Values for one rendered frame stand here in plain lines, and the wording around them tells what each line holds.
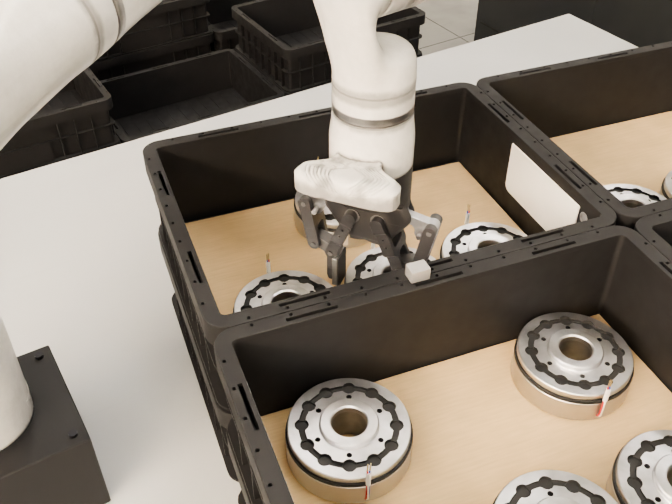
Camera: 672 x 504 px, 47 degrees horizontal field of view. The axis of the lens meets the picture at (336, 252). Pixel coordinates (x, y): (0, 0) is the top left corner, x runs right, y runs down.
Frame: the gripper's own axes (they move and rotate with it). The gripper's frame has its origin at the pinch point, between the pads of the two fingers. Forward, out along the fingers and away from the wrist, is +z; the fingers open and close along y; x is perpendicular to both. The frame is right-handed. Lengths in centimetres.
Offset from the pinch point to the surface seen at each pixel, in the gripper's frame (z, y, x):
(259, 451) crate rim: -7.8, -2.0, 27.7
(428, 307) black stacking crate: -5.3, -8.2, 7.4
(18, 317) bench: 15.2, 42.6, 6.6
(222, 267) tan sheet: 2.2, 15.6, 1.9
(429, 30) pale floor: 85, 58, -245
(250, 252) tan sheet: 2.2, 14.0, -1.5
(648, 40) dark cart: 45, -25, -174
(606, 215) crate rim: -7.8, -20.8, -8.2
